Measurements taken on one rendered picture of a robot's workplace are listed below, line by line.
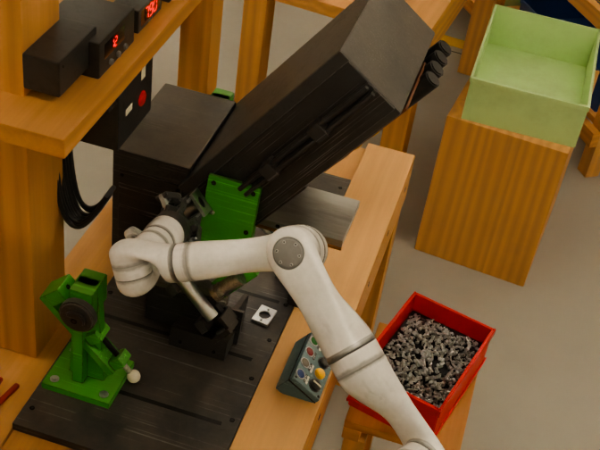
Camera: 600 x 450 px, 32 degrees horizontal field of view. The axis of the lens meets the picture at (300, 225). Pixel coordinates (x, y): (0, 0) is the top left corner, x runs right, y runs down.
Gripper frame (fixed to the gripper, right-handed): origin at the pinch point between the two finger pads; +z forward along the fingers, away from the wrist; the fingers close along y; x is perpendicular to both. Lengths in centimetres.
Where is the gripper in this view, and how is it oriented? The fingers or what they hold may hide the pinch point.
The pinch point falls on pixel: (190, 208)
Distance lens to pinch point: 221.6
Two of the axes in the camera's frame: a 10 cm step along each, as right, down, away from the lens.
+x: -8.2, 4.2, 3.9
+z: 2.5, -3.6, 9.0
